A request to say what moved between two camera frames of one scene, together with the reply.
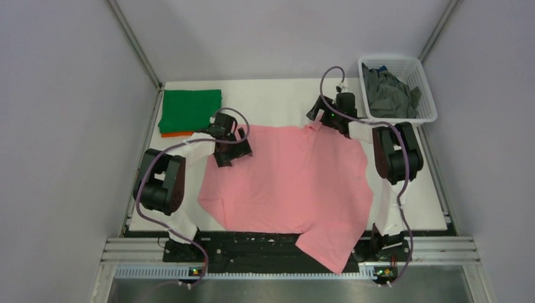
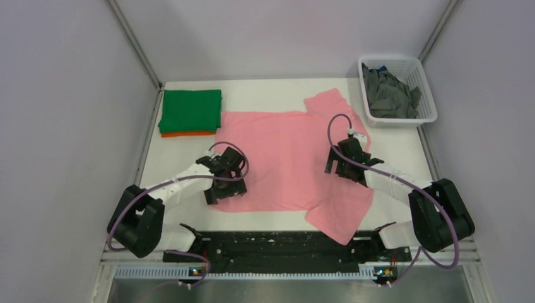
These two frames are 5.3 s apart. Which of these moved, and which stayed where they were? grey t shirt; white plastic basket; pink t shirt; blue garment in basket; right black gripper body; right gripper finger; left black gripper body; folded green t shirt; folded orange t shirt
Moved: left black gripper body; pink t shirt; right gripper finger; right black gripper body
Stayed: blue garment in basket; grey t shirt; folded orange t shirt; folded green t shirt; white plastic basket
